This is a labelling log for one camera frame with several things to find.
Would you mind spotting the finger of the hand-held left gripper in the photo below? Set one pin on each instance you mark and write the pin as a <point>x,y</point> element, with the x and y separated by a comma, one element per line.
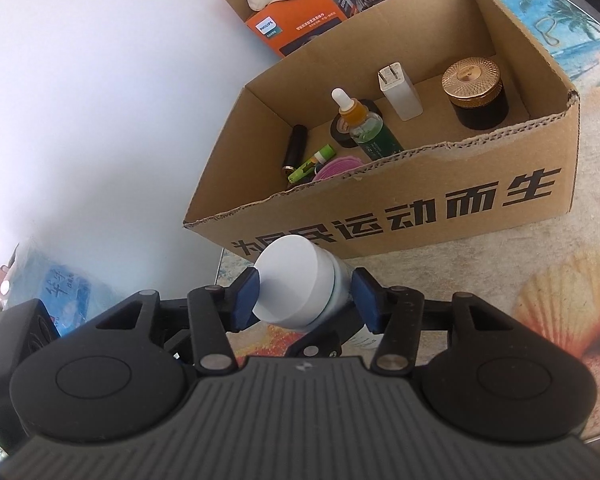
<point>325,340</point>

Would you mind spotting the blue water jug in bag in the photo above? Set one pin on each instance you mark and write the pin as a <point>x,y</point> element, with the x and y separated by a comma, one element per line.
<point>60,285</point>

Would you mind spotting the green lip balm tube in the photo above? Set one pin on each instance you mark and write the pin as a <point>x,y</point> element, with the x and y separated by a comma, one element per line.
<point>305,169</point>

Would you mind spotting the white charger plug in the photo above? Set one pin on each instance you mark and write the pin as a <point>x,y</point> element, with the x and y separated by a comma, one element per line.
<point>402,95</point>

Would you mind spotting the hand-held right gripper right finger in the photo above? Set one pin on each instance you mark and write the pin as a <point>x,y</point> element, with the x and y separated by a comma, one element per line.
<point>367,300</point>

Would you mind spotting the black jar with gold lid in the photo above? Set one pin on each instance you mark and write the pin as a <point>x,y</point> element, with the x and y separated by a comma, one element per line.
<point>480,105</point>

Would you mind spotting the black tape roll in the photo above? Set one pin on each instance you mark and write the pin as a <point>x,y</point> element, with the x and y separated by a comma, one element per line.
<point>342,127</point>

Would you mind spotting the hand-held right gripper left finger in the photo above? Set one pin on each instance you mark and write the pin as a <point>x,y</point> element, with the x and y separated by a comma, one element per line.
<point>245,297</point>

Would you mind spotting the green dropper bottle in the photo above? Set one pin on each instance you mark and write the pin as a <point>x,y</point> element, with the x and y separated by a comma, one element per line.
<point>375,135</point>

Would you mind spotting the orange printed carton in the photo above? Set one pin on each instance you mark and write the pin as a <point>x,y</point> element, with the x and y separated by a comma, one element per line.
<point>290,35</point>

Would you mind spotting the brown cardboard box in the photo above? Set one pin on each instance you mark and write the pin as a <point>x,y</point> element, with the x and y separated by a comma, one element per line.
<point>430,200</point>

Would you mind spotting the black lipstick tube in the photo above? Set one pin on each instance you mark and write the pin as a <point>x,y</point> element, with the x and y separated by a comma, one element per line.
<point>295,145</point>

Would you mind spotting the white pill bottle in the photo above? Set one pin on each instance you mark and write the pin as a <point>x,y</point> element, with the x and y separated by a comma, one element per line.
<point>290,280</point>

